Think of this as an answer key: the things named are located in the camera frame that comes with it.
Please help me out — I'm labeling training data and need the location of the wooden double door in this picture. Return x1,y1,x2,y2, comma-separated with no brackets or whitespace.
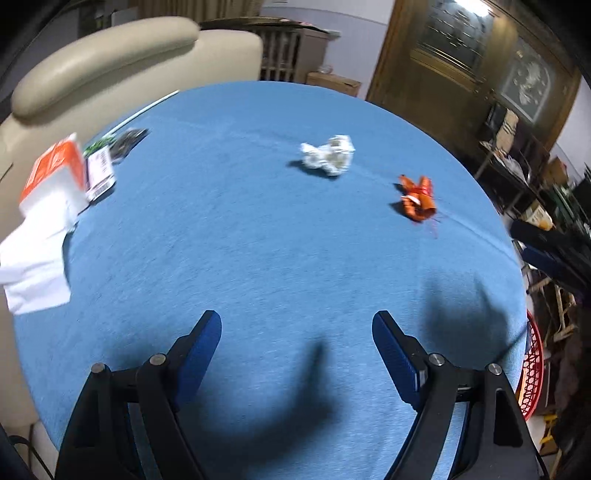
367,0,583,153

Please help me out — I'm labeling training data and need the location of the beige sofa chair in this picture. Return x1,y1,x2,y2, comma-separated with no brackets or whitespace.
0,16,264,467

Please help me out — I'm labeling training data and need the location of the orange white tissue pack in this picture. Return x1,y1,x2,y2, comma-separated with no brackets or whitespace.
19,134,89,217

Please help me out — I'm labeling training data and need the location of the white crumpled paper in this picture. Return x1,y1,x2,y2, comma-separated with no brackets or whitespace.
300,135,357,178

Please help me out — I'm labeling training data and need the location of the wooden radiator cover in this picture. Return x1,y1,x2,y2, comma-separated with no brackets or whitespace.
201,16,340,84

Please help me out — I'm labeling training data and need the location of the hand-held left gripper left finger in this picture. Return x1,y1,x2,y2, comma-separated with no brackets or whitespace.
55,310,222,480

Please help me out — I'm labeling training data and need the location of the black metal chair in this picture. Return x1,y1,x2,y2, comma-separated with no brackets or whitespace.
478,102,550,190

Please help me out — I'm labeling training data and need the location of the white labelled packet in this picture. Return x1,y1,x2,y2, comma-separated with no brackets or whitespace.
85,150,116,204

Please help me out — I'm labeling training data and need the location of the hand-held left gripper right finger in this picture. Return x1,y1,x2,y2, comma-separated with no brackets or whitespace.
372,310,543,480

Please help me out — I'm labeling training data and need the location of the white tissue sheet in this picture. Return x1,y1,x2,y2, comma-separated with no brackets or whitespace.
0,215,77,315

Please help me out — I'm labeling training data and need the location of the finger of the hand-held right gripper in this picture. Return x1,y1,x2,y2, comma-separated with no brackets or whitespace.
510,219,591,261
522,244,591,296

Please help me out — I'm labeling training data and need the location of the orange print carton box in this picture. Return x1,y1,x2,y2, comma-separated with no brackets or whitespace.
529,205,555,232

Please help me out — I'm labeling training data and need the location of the small brown cardboard box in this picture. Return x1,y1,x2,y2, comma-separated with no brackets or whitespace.
545,157,570,185

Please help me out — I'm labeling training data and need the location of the black cable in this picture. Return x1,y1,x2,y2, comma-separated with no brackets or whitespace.
9,434,52,480

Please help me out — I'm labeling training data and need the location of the striped towel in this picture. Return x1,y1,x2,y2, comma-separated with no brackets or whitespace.
501,111,520,148

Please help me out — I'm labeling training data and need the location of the red plastic basket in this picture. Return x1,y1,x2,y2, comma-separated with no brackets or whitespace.
516,309,546,421

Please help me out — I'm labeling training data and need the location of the black green packet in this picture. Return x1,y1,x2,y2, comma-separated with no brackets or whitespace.
85,128,151,163

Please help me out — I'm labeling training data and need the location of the orange plastic bag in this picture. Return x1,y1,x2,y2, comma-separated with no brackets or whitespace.
394,174,441,238

